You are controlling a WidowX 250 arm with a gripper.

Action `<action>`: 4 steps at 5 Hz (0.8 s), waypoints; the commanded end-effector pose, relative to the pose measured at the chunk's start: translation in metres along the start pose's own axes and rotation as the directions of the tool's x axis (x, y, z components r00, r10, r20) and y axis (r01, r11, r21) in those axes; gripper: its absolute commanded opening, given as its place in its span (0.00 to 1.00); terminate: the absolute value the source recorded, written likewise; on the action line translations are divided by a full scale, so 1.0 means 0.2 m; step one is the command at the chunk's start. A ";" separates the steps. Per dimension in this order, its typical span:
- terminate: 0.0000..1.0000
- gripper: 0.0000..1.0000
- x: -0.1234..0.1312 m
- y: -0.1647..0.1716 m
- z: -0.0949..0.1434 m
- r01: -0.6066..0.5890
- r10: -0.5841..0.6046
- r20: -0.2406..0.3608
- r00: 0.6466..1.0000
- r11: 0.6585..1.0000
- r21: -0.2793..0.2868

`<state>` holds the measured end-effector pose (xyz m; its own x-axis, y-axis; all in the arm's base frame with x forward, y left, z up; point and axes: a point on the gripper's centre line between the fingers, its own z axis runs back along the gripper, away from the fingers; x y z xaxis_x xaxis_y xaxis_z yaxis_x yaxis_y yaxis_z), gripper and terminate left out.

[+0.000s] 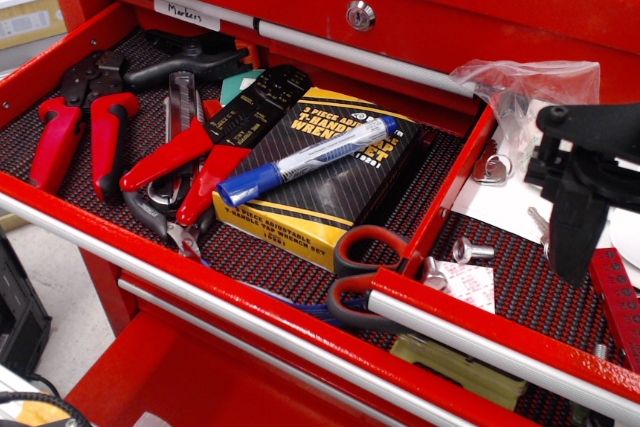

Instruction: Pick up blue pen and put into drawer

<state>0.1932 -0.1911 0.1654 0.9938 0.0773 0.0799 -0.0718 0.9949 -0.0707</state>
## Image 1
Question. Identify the red handled wire stripper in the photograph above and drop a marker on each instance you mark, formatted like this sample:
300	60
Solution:
225	139

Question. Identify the red grey scissors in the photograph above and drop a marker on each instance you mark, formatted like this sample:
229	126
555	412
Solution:
356	276

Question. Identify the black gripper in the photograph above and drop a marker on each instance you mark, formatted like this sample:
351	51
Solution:
583	144

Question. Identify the black yellow tap wrench box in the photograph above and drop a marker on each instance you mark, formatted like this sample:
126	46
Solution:
308	215

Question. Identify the white markers label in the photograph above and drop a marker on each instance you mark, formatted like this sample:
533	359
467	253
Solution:
187	14

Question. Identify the red open right drawer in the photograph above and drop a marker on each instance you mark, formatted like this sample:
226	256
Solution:
542	328

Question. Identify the white desiccant packet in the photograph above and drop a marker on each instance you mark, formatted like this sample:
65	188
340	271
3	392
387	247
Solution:
471	284

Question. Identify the red open drawer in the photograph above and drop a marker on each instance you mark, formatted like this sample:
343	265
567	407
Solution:
219	341
542	328

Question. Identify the yellow-green packet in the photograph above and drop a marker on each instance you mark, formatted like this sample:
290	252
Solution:
474	375

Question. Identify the red drill gauge plate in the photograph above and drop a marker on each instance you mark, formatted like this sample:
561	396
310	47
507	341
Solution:
619	302

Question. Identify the blue marker pen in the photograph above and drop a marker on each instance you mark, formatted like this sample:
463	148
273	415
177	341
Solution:
251	184

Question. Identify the red tool chest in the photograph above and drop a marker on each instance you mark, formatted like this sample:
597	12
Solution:
412	40

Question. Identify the teal card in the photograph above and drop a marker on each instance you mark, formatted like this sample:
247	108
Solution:
232	86

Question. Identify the red handled crimping pliers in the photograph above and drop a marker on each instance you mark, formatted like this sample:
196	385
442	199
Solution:
91	96

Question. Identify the silver utility knife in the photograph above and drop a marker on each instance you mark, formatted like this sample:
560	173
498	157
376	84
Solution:
180	104

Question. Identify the black box on floor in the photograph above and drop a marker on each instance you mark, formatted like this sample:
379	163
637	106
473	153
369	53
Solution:
25	324

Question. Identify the red open left drawer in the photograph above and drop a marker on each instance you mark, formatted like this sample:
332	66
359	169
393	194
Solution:
219	341

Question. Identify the silver bolt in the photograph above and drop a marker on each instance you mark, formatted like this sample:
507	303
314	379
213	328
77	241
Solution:
463	251

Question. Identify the grey handled snips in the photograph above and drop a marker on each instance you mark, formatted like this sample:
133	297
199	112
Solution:
162	195

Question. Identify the black clamp tool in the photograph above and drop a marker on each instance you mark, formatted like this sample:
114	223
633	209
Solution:
210	57

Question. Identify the silver drawer lock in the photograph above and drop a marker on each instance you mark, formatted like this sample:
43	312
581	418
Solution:
360	16

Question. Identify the white paper sheet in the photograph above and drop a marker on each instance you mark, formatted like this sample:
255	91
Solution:
506	206

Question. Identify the background storage shelf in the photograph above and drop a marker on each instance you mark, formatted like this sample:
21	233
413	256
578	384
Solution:
28	27

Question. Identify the clear plastic bag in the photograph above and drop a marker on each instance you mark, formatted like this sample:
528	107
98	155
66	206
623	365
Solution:
517	92

